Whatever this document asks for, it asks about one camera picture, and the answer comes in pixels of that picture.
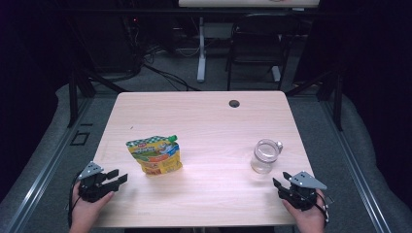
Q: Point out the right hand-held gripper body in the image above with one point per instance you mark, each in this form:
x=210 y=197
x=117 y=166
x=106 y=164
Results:
x=301 y=194

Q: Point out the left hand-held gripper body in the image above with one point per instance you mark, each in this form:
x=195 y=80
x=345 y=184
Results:
x=92 y=189

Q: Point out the glass jar with beige lid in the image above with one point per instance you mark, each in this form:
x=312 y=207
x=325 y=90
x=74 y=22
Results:
x=264 y=161

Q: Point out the yellow seasoning pouch green cap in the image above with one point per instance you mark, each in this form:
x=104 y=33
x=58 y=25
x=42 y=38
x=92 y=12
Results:
x=155 y=157

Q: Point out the person's left hand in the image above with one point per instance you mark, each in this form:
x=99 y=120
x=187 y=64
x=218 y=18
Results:
x=85 y=213

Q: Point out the person's right hand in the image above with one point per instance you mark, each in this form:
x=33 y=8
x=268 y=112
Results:
x=309 y=221

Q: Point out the grey tape strip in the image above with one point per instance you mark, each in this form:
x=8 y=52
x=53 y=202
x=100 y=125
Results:
x=329 y=199

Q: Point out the round table grommet hole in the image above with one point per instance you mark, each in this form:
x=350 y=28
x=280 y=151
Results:
x=234 y=103

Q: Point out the short white table foot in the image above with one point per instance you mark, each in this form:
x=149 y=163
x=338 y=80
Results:
x=276 y=73

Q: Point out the black folding chair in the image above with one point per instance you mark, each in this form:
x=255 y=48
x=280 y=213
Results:
x=259 y=42

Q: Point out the white table leg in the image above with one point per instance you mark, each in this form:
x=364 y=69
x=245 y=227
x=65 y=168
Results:
x=201 y=55

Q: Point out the white table top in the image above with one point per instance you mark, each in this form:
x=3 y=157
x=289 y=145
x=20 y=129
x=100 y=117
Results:
x=246 y=3

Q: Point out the aluminium floor rail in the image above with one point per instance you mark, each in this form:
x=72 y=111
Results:
x=356 y=165
x=48 y=165

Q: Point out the black frame post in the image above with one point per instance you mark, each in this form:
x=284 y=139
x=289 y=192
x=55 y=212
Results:
x=338 y=103
x=73 y=100

